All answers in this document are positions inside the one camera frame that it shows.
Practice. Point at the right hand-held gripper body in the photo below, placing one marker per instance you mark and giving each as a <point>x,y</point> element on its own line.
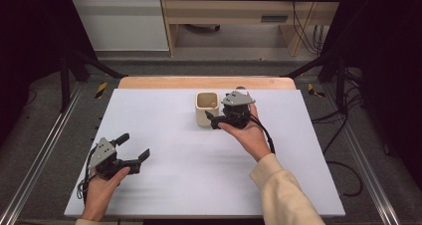
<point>236,113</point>

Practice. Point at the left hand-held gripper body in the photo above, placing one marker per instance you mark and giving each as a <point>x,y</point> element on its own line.
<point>104,155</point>

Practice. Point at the beige square pen holder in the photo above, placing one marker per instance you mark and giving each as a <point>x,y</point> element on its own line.
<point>203,113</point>

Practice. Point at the person's right hand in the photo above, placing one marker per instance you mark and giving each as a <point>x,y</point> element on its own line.
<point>250,137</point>

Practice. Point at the person's left hand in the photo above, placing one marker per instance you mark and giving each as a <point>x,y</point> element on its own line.
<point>99,193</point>

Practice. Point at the white table sheet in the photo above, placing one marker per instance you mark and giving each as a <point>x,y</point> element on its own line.
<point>185,172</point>

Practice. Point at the yellow-black tape strip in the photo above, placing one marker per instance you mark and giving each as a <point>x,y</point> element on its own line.
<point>313,90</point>
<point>101,90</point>

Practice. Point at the light wooden desk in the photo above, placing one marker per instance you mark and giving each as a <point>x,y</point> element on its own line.
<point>229,11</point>

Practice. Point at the white cabinet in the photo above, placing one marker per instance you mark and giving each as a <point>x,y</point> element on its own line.
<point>122,22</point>

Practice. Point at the black curtain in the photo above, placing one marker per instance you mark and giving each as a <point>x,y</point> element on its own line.
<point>30,52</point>
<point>388,69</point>

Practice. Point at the aluminium floor rail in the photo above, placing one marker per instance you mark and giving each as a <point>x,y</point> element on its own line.
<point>363,158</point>
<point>43,145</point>

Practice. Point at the black frame stand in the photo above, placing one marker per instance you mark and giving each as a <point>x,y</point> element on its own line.
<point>339,82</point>
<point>65,82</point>

